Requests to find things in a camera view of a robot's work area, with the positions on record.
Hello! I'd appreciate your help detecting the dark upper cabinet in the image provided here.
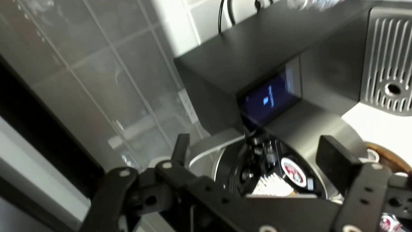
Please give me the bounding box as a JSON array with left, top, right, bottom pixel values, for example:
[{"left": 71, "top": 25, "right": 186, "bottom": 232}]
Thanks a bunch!
[{"left": 0, "top": 54, "right": 107, "bottom": 232}]

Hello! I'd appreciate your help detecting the black wire pod carousel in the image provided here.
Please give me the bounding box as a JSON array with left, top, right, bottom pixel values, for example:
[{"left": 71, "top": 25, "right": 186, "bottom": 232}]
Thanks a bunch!
[{"left": 343, "top": 141, "right": 412, "bottom": 232}]

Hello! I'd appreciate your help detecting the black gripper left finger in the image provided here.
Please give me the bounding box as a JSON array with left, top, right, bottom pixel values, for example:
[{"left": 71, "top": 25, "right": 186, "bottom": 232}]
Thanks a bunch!
[{"left": 79, "top": 133, "right": 204, "bottom": 232}]

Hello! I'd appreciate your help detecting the Keurig coffee machine silver black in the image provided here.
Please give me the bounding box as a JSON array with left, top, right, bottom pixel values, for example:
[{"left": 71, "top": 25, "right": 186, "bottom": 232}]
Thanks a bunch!
[{"left": 173, "top": 0, "right": 412, "bottom": 201}]

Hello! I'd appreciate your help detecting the K-cup pod red lid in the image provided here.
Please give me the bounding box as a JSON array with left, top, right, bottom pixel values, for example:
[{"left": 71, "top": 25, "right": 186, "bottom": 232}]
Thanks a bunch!
[
  {"left": 376, "top": 212, "right": 406, "bottom": 232},
  {"left": 246, "top": 156, "right": 322, "bottom": 200}
]

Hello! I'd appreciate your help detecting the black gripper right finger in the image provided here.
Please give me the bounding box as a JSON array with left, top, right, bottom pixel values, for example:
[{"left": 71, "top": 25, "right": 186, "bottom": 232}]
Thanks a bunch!
[{"left": 316, "top": 134, "right": 412, "bottom": 232}]

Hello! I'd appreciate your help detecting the black power cord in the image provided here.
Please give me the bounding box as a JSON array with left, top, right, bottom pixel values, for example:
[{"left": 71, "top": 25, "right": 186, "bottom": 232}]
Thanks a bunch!
[{"left": 216, "top": 0, "right": 264, "bottom": 35}]

